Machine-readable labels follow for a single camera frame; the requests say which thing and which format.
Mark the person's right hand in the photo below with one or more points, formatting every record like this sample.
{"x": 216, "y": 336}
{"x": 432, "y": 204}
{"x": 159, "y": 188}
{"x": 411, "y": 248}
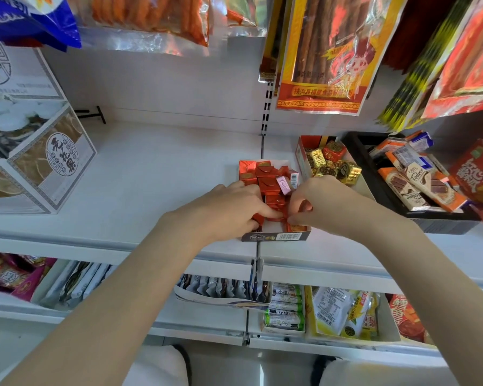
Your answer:
{"x": 338, "y": 209}

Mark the person's left hand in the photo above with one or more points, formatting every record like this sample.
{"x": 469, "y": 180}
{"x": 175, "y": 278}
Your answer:
{"x": 221, "y": 213}

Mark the heap of gold candies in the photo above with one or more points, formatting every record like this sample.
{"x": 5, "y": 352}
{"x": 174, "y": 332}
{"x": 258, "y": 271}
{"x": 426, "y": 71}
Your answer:
{"x": 348, "y": 172}

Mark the white box of red chocolates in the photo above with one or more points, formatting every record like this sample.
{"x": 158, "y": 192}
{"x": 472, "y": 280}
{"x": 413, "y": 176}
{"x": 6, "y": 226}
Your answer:
{"x": 273, "y": 236}

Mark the cluster of red square candies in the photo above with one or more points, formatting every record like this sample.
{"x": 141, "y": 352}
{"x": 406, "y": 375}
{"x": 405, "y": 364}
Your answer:
{"x": 265, "y": 172}

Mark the red Filer candy box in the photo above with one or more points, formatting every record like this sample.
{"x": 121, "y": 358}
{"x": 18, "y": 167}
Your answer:
{"x": 306, "y": 140}

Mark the wafer bar packets group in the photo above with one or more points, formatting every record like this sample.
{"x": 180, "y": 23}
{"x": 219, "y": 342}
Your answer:
{"x": 418, "y": 184}

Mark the black plastic tray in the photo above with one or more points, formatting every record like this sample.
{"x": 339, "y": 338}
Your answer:
{"x": 446, "y": 227}

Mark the person's left forearm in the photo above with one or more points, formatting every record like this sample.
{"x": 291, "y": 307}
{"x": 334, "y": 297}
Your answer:
{"x": 104, "y": 317}

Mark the person's right forearm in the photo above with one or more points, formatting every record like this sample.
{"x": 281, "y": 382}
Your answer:
{"x": 446, "y": 301}

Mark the white metal shelf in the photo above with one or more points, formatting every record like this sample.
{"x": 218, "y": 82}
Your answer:
{"x": 165, "y": 176}

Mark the red cardboard display box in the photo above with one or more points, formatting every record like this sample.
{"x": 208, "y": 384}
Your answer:
{"x": 471, "y": 172}

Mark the printed jar display box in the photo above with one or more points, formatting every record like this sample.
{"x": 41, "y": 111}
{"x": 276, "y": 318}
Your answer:
{"x": 60, "y": 156}

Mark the stack of green white packets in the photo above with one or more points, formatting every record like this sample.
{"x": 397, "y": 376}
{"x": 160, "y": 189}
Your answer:
{"x": 283, "y": 309}

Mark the red orange snack packets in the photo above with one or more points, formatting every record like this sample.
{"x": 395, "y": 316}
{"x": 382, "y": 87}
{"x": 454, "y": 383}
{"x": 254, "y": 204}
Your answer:
{"x": 406, "y": 321}

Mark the yellow black striped bags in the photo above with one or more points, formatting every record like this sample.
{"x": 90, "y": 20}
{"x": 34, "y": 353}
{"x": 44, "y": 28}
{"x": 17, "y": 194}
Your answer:
{"x": 410, "y": 96}

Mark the yellow red bag brown sticks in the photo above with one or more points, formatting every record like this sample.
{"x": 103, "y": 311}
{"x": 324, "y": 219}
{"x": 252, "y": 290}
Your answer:
{"x": 326, "y": 56}

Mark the black metal hook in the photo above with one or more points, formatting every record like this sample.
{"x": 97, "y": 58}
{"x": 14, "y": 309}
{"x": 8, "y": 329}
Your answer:
{"x": 92, "y": 113}

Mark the dark brown snack bag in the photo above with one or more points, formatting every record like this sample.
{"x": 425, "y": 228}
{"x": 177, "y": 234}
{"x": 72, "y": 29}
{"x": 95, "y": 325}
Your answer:
{"x": 269, "y": 56}

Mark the red orange snack bag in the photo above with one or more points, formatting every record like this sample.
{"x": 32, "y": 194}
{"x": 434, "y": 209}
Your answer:
{"x": 467, "y": 68}

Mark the dark red snack bag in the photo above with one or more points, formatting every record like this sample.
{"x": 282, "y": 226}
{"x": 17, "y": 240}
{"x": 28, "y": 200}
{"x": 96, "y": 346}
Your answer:
{"x": 414, "y": 28}

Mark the clear green print snack bag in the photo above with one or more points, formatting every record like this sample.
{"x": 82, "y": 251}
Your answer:
{"x": 241, "y": 7}

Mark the clear bag of orange sticks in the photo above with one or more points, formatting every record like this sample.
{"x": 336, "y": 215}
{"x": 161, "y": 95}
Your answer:
{"x": 145, "y": 12}

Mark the pile of pink snack packets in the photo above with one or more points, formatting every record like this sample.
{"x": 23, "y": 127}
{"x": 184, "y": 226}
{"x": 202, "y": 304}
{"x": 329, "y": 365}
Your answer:
{"x": 8, "y": 273}

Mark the white blue snack bag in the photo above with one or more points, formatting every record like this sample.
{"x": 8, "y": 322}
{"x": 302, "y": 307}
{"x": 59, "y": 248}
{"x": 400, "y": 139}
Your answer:
{"x": 32, "y": 20}

